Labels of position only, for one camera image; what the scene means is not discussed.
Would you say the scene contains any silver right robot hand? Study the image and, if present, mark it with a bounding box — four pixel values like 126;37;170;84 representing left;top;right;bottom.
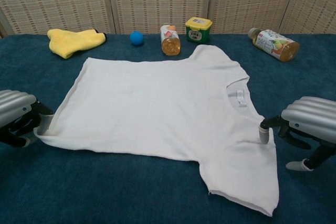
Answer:
259;95;336;172

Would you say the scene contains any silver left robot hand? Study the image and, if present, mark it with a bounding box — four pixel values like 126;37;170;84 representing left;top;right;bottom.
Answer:
0;90;55;148

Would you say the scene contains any white T-shirt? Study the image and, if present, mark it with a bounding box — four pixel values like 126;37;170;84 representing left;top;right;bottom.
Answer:
34;44;279;218

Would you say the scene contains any tea bottle with green-fruit label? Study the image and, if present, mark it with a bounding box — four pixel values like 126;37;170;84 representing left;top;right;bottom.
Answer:
248;27;300;62

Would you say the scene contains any yellow cloth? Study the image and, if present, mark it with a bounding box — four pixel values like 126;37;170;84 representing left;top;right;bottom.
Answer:
47;28;107;59

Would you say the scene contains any blue-green table cover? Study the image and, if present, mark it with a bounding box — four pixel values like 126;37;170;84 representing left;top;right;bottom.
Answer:
0;33;336;224

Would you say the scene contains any blue ball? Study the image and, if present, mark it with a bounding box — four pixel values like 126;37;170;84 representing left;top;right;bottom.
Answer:
130;31;145;46

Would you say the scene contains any green tub with yellow lid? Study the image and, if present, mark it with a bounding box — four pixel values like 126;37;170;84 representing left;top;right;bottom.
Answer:
185;16;213;44

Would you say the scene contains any tea bottle with peach label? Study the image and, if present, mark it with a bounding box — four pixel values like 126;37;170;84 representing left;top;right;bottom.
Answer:
160;23;182;56

